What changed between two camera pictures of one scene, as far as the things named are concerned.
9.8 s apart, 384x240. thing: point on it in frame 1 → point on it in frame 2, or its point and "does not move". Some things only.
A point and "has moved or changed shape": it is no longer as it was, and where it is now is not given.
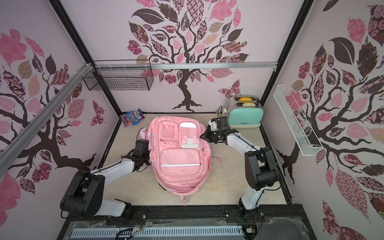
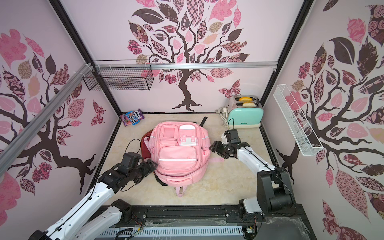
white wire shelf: (303, 135) does not move
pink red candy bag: (125, 120) does not move
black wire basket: (121, 75) does not move
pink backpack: (180, 153) has moved or changed shape
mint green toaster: (247, 112) does not move
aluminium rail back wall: (184, 65) does not move
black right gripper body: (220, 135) → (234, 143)
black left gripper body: (146, 157) → (140, 172)
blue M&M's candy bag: (133, 117) does not move
